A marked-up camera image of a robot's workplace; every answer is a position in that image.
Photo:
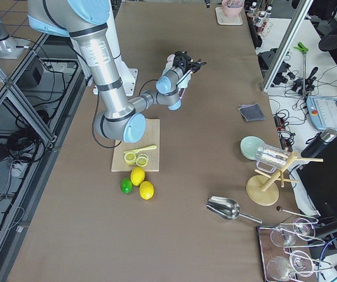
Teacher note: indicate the wooden stand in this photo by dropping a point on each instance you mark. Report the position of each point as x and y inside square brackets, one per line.
[262, 188]

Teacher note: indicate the beige tray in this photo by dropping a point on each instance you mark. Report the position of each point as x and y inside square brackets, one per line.
[222, 19]

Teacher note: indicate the water bottle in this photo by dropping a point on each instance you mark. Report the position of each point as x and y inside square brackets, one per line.
[252, 11]

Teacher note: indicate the whole yellow lemon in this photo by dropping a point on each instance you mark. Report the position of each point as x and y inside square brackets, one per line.
[137, 176]

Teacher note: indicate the wine glass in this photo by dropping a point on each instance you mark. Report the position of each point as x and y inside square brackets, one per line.
[291, 234]
[297, 265]

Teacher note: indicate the grey folded cloth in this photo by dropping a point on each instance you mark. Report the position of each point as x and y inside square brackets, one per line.
[251, 112]

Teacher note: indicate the green bowl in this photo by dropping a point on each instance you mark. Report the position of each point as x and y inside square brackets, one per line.
[249, 146]

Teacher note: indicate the upper lemon slice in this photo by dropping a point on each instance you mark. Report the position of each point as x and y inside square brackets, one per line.
[130, 158]

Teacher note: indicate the green handled tool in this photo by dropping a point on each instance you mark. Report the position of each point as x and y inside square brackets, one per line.
[303, 50]

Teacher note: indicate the wooden cutting board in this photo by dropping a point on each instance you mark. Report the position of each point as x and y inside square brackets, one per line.
[150, 137]

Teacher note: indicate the lower lemon slice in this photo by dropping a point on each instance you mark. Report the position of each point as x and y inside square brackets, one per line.
[142, 160]

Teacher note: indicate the metal scoop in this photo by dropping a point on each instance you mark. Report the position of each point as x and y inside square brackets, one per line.
[228, 209]

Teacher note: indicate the lemon slice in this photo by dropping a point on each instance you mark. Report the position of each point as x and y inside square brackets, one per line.
[130, 158]
[142, 160]

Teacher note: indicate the pink bowl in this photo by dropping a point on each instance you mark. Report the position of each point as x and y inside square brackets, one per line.
[232, 7]

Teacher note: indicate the lower wine glass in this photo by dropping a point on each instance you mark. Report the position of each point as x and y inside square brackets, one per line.
[297, 265]

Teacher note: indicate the upper wine glass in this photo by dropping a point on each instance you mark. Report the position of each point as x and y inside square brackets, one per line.
[291, 234]

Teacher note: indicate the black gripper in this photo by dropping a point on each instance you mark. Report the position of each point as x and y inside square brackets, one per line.
[181, 61]

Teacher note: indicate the black computer monitor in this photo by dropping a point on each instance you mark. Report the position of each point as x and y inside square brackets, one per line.
[320, 180]

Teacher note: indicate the right teach pendant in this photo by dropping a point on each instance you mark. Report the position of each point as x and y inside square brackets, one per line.
[322, 112]

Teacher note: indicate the clear glass pitcher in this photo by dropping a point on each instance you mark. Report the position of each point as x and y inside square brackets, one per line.
[269, 158]

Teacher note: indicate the aluminium frame post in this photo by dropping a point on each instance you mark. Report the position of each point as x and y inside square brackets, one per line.
[292, 29]

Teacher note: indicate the pink plastic cup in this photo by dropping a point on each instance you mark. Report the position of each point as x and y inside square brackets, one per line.
[169, 60]

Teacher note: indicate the yellow plastic knife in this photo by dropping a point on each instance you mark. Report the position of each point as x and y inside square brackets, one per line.
[142, 149]

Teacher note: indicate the green lime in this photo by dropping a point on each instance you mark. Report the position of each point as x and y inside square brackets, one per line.
[126, 185]

